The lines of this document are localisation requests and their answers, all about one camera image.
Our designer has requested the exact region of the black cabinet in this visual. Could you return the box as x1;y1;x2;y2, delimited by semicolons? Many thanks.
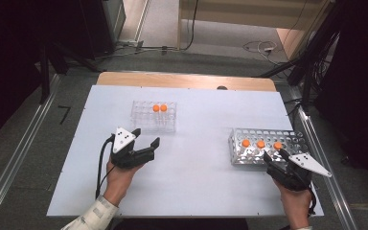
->
80;0;127;60

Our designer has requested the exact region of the right hand-held gripper cable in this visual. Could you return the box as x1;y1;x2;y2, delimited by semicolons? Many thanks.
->
306;181;318;217

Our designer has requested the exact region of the grey power strip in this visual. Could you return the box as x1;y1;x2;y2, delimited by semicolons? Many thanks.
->
116;38;145;52

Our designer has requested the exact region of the black hanging cable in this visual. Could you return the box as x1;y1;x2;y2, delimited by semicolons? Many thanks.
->
140;0;200;53

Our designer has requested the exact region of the light wooden furniture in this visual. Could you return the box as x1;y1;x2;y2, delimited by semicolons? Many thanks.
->
176;0;336;60

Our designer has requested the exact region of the metal tube rack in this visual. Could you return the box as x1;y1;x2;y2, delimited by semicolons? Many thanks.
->
228;127;312;168

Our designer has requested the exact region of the black stand with cables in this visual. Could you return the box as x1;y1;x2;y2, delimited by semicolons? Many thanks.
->
255;0;344;111

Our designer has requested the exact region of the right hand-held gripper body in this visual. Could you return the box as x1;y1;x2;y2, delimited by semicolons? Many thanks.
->
266;152;333;192

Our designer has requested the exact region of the left hand-held gripper cable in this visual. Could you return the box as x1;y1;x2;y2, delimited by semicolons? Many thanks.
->
95;133;116;199

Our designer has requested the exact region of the white board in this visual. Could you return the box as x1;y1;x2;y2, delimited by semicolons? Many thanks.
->
46;84;325;219

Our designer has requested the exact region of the black metal stand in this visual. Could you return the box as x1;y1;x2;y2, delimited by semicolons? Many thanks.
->
37;41;104;104

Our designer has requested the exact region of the aluminium floor rail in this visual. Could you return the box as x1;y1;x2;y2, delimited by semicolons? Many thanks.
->
287;85;360;230
0;74;61;230

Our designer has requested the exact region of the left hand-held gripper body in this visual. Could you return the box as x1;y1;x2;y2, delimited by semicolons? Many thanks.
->
109;127;156;170

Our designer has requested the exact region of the person's dark clothing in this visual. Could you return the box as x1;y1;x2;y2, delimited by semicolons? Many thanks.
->
113;218;248;230

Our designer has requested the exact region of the white floor cable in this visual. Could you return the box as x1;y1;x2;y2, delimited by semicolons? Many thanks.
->
242;39;281;65

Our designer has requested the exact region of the hand-held gripper cable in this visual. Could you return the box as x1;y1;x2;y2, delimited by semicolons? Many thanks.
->
95;133;116;199
306;181;318;217

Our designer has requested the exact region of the clear plastic tube rack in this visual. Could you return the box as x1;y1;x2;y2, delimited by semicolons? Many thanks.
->
129;100;177;133

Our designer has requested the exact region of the person's left hand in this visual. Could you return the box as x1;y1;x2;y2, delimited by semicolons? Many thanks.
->
103;157;145;206

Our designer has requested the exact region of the person's right hand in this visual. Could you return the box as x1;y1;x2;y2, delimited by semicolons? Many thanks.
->
273;179;312;228

